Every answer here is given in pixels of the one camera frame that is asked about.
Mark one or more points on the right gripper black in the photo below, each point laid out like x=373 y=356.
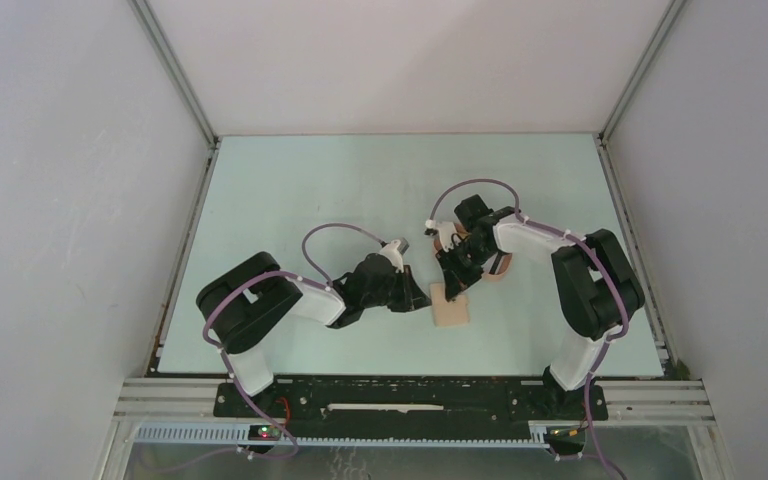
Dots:
x=456 y=280

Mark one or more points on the white cable duct strip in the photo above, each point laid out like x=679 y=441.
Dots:
x=239 y=435

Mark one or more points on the pink oval card tray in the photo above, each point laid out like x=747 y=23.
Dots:
x=497 y=267

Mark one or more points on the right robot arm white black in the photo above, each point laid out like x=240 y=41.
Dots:
x=597 y=288

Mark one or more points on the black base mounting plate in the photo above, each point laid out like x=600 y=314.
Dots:
x=411 y=407

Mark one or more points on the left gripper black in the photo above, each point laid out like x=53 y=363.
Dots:
x=411 y=296

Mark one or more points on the aluminium frame rail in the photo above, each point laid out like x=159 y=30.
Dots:
x=157 y=38

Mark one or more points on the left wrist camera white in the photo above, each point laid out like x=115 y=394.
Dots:
x=394 y=251

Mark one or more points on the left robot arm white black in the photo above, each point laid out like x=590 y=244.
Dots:
x=244 y=305

